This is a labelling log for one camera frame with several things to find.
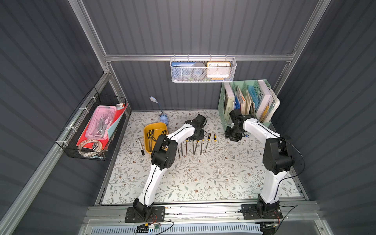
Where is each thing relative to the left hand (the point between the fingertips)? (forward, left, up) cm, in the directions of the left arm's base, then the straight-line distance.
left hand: (198, 136), depth 103 cm
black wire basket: (-25, +52, +26) cm, 63 cm away
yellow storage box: (+4, +34, -1) cm, 34 cm away
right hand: (-5, -21, +6) cm, 22 cm away
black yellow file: (-8, +2, -2) cm, 8 cm away
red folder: (-22, +47, +26) cm, 58 cm away
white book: (+14, -46, +19) cm, 52 cm away
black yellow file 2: (-8, -2, -2) cm, 9 cm away
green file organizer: (+13, -37, +22) cm, 45 cm away
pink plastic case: (-15, +51, +29) cm, 61 cm away
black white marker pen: (-8, +39, -1) cm, 40 cm away
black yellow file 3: (-3, -12, -2) cm, 12 cm away
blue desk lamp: (+12, +26, +6) cm, 29 cm away
